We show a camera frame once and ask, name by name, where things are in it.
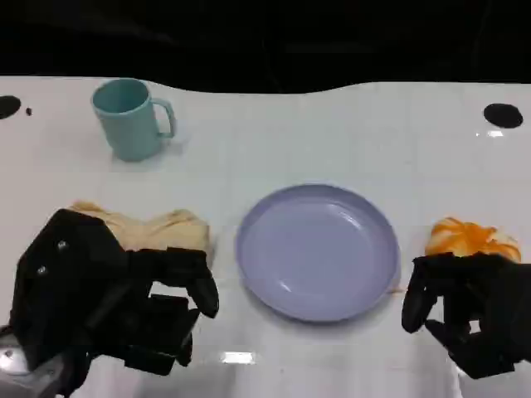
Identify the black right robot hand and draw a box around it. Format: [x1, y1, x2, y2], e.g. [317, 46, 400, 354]
[401, 252, 531, 381]

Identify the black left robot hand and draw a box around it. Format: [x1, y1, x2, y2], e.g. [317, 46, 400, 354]
[84, 246, 220, 377]

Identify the pale green mug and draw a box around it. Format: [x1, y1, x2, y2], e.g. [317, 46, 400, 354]
[90, 78, 178, 163]

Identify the lilac plate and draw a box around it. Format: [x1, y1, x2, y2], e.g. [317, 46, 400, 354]
[235, 183, 402, 324]

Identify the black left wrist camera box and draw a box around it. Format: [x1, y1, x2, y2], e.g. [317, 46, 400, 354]
[9, 208, 130, 362]

